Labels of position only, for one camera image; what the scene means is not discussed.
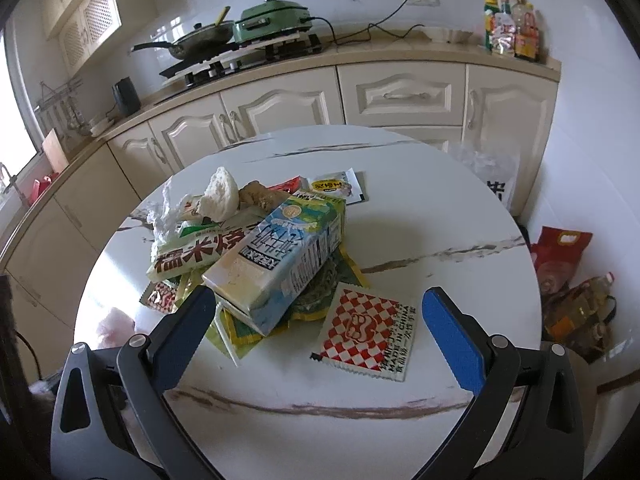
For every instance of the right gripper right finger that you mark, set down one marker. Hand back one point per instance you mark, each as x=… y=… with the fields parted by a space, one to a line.
x=486 y=370

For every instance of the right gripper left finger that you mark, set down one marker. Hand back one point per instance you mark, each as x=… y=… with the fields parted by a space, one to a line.
x=150 y=365

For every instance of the blue white milk carton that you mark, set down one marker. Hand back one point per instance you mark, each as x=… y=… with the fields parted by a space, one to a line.
x=260 y=277

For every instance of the yellow white seasoning packet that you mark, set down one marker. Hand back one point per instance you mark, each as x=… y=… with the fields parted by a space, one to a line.
x=340 y=184

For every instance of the cream kitchen base cabinets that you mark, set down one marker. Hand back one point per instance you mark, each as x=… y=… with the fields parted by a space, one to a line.
x=431 y=99

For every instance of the red white small wrapper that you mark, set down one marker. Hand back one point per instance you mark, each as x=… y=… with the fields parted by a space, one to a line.
x=160 y=297

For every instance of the green yellow snack wrapper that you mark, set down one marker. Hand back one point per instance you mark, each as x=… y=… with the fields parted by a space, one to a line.
x=311 y=305

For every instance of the cooking oil bottle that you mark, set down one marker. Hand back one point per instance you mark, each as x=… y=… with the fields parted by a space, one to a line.
x=579 y=318

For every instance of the red checkered glove packet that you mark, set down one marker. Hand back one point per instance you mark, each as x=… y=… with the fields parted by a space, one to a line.
x=367 y=333

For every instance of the red rice bag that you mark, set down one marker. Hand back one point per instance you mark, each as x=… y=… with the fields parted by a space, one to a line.
x=556 y=255

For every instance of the white plastic bag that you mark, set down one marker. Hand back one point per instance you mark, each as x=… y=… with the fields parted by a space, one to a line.
x=495 y=164

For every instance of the wooden cutting board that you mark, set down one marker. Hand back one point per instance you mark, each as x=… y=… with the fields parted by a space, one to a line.
x=54 y=152

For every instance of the red snack wrapper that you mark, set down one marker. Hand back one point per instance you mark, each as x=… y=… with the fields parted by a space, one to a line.
x=291 y=185

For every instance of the black kettle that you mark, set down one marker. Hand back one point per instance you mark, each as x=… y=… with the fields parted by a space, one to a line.
x=126 y=97

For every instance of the black gas stove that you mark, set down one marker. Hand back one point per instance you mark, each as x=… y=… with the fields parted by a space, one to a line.
x=234 y=61

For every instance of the black frying pan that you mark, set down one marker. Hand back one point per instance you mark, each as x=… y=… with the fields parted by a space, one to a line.
x=201 y=39

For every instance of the condiment bottles group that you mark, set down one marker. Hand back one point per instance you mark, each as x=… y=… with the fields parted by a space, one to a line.
x=511 y=29

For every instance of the cream upper cabinet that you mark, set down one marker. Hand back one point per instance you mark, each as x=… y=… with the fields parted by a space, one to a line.
x=66 y=21

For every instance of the green electric cooking pot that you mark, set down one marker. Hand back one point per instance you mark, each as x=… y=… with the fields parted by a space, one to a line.
x=271 y=19

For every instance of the wall utensil rack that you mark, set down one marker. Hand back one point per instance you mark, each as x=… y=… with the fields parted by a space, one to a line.
x=57 y=108

